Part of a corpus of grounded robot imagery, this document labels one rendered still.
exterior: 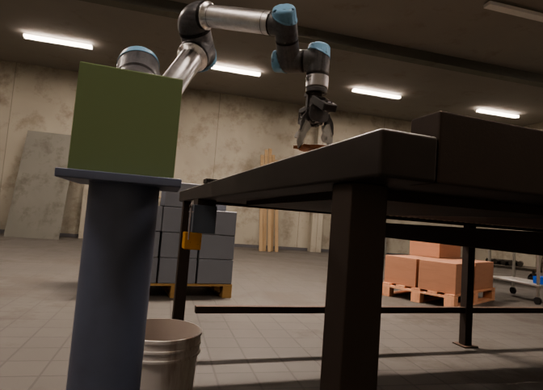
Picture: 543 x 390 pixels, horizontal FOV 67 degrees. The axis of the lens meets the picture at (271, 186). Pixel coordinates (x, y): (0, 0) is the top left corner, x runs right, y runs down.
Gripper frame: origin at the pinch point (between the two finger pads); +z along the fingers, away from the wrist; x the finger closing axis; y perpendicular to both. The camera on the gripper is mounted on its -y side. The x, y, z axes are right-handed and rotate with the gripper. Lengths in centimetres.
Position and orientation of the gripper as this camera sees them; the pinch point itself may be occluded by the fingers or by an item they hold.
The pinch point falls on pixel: (315, 148)
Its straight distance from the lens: 135.0
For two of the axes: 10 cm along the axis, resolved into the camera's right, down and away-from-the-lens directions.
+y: -3.9, 0.4, 9.2
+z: -0.8, 9.9, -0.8
